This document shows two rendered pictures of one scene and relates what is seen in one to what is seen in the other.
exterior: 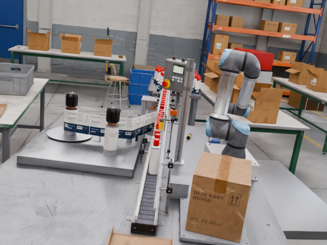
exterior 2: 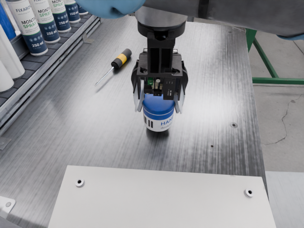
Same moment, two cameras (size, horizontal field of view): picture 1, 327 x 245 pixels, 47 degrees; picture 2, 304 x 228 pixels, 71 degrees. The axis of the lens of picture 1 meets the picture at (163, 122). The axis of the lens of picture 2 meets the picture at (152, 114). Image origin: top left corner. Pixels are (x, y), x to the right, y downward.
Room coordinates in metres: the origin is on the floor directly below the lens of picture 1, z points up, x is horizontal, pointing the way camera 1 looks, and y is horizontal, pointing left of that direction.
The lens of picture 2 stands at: (2.23, -0.44, 1.23)
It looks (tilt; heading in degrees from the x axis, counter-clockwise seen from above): 47 degrees down; 13
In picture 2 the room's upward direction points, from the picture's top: straight up
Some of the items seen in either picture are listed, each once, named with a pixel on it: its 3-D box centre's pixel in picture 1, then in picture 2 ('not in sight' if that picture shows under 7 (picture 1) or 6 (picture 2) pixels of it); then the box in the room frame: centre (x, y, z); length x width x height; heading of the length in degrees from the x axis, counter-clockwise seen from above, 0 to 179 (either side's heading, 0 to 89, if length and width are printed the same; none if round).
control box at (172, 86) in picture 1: (178, 76); not in sight; (2.34, -0.06, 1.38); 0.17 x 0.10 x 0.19; 55
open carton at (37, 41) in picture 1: (38, 40); not in sight; (7.43, 2.63, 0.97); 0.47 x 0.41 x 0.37; 6
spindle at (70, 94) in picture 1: (70, 113); not in sight; (2.41, 0.63, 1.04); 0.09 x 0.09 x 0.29
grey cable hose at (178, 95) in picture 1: (176, 105); not in sight; (2.40, -0.07, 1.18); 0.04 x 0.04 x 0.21
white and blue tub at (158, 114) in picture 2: (214, 144); (158, 110); (2.56, -0.38, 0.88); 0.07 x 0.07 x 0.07
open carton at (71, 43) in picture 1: (71, 43); not in sight; (7.53, 2.01, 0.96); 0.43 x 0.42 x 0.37; 97
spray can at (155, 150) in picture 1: (154, 156); not in sight; (1.94, 0.03, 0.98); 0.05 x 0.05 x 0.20
